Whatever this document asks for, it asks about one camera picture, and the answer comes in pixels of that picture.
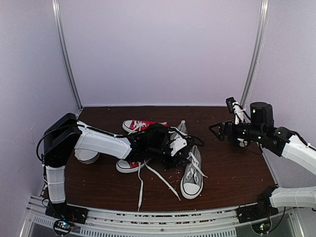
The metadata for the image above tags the right aluminium frame post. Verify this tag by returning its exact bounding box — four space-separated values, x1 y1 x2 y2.
241 0 270 106

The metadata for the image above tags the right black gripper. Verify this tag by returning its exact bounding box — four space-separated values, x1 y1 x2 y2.
209 118 265 143

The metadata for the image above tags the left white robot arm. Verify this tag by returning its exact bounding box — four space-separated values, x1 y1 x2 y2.
37 113 190 219

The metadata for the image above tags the front aluminium rail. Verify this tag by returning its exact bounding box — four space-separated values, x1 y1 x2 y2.
19 195 304 237

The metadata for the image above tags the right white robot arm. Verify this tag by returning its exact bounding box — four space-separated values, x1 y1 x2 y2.
208 97 316 218

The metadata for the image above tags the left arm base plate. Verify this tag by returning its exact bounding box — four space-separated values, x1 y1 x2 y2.
45 204 88 224

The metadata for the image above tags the aluminium frame post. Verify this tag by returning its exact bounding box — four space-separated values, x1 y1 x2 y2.
51 0 83 110
241 0 270 106

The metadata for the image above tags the back red sneaker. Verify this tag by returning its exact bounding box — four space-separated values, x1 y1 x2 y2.
122 119 168 134

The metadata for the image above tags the left aluminium frame post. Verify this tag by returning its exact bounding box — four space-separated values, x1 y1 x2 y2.
51 0 83 110

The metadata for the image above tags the white fluted bowl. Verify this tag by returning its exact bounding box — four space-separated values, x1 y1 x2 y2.
75 149 100 164

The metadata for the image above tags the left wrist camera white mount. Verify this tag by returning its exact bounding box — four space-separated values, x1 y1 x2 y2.
170 137 187 157

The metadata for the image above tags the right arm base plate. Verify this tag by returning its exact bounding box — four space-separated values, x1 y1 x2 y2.
236 204 278 223

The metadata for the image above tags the grey sneaker with laces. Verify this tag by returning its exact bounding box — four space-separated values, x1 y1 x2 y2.
170 120 187 142

